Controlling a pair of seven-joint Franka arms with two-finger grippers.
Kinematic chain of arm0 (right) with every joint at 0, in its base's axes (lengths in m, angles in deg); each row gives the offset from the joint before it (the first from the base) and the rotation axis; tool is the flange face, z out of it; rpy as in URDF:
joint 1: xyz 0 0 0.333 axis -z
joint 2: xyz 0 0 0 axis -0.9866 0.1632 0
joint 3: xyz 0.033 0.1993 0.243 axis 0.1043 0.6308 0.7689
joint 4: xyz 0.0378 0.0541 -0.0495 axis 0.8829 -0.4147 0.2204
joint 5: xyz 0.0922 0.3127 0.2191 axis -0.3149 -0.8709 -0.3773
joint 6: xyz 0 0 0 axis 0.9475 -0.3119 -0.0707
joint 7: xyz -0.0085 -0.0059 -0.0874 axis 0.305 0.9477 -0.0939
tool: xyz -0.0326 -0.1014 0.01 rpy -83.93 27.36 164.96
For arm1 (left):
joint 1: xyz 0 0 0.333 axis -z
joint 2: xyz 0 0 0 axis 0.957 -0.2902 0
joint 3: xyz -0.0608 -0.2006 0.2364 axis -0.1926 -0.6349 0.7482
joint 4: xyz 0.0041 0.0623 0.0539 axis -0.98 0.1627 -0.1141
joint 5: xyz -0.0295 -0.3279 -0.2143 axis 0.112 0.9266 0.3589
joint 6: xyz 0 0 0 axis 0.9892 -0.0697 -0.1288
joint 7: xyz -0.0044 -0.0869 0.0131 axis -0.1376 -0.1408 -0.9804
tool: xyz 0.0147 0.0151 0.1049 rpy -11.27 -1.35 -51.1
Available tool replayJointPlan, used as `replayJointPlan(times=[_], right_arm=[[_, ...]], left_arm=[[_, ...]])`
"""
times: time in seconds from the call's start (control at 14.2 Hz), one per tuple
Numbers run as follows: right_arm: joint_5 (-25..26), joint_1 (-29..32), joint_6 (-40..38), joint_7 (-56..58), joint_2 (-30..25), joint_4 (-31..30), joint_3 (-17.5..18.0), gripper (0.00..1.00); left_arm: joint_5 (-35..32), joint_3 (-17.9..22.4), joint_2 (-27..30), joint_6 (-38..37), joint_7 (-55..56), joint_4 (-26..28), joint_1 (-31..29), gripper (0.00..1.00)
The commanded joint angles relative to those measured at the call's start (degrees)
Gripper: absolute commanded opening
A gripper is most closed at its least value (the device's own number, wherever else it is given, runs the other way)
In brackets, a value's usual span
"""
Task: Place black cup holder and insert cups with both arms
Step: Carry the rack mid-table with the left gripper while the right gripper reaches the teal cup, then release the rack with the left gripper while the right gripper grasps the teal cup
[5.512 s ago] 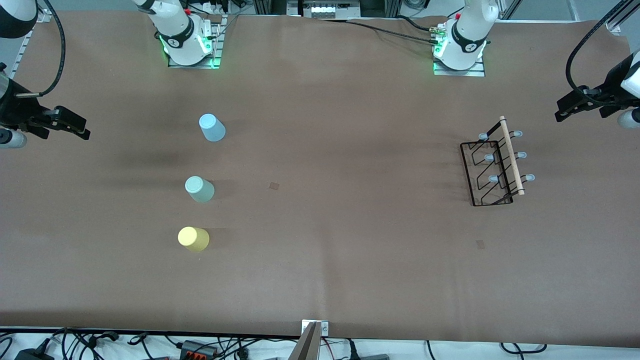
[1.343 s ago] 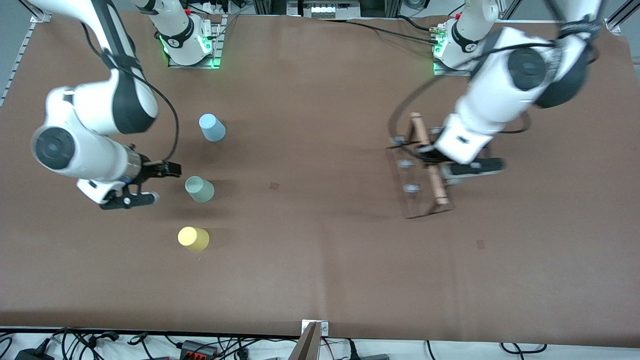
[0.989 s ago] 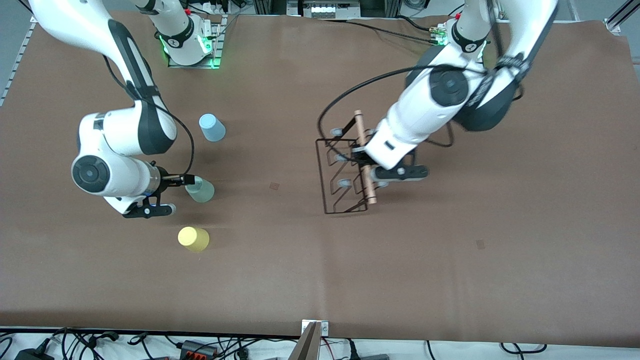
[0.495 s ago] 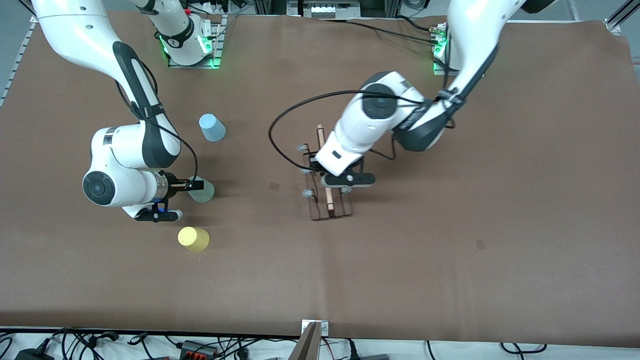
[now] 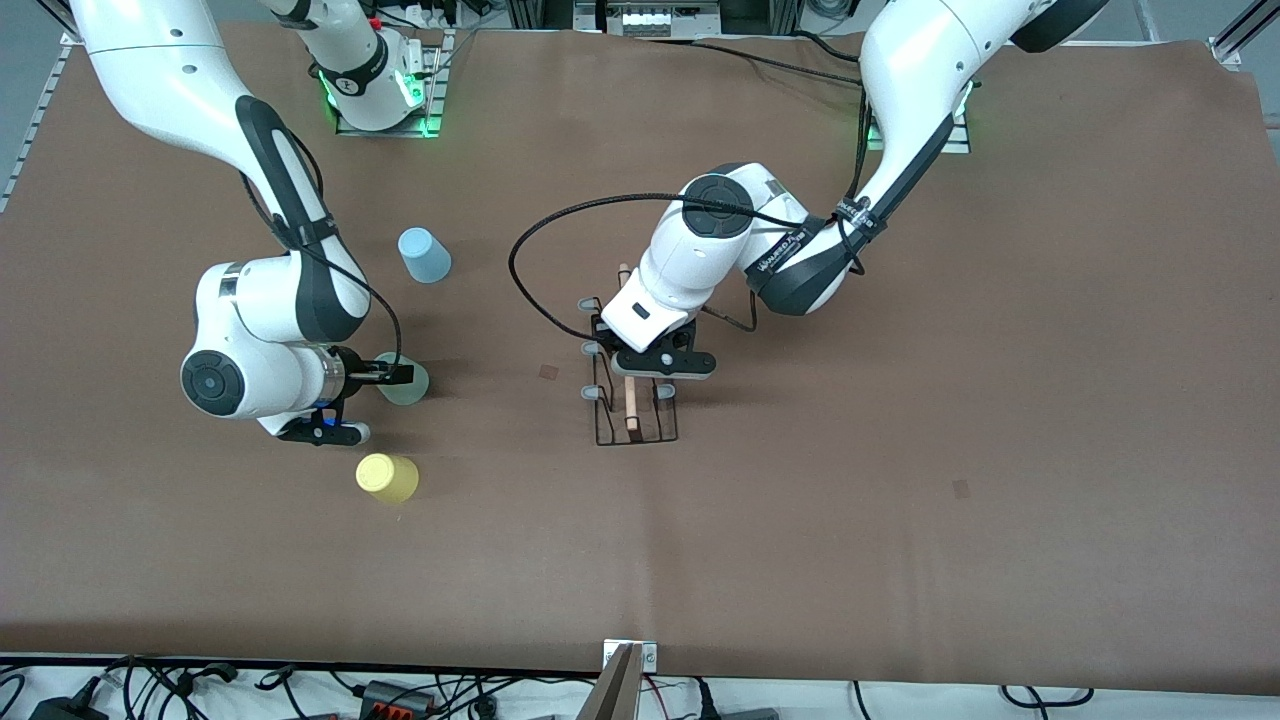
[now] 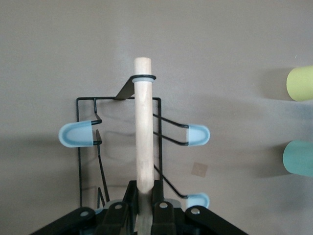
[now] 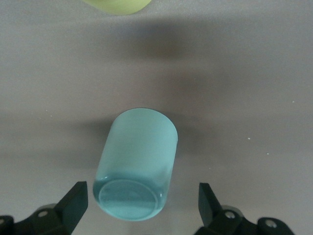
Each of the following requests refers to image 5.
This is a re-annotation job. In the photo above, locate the mint green plastic cup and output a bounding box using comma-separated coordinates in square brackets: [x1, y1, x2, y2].
[375, 352, 431, 407]

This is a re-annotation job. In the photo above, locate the black wire cup holder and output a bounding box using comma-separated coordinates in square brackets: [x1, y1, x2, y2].
[577, 263, 681, 448]

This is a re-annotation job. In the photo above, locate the yellow plastic cup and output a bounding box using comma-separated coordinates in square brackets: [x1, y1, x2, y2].
[355, 452, 421, 505]

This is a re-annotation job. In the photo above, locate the light blue plastic cup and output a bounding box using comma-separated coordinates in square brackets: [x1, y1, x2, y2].
[397, 227, 453, 285]

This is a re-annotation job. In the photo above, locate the brown table mat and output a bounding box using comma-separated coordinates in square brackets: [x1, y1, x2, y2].
[0, 22, 1280, 696]

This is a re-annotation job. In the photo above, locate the black orange connector block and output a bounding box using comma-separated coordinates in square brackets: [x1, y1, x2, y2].
[358, 680, 437, 717]

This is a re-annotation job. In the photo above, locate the white electronic device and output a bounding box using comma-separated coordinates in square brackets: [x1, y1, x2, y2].
[605, 0, 721, 36]

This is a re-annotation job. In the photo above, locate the black power adapter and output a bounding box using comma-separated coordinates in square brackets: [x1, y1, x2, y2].
[28, 695, 109, 720]

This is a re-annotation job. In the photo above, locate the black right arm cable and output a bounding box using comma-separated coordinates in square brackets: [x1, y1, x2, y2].
[240, 130, 404, 373]

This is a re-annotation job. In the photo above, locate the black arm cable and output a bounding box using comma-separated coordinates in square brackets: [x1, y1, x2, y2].
[508, 85, 876, 343]
[240, 130, 404, 373]

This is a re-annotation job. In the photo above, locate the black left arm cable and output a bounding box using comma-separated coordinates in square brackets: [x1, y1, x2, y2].
[508, 85, 876, 343]

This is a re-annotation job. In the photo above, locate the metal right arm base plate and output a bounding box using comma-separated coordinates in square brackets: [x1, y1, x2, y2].
[335, 28, 448, 138]

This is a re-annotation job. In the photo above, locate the thin black cable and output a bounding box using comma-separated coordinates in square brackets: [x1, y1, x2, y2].
[636, 36, 867, 89]

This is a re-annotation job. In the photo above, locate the small metal bracket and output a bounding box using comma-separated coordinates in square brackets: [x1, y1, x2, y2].
[603, 640, 659, 673]

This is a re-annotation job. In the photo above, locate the aluminium frame rack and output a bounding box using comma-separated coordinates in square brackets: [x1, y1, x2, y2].
[508, 0, 801, 39]

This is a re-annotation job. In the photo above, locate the tangled black cable bundle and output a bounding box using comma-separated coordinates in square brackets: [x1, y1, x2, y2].
[0, 655, 336, 720]

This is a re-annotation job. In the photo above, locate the grey camera mount pole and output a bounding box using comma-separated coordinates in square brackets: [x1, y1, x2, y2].
[575, 643, 643, 720]

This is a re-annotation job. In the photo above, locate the thick black cable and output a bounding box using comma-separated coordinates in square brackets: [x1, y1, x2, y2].
[795, 30, 867, 63]

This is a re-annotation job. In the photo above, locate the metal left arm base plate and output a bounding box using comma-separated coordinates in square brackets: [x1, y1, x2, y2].
[868, 85, 973, 154]

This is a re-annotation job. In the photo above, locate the aluminium profile rail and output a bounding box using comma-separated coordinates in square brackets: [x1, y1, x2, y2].
[1210, 0, 1280, 67]
[0, 32, 79, 213]

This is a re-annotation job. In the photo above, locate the black cable loop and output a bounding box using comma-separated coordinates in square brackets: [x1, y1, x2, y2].
[1000, 684, 1097, 710]

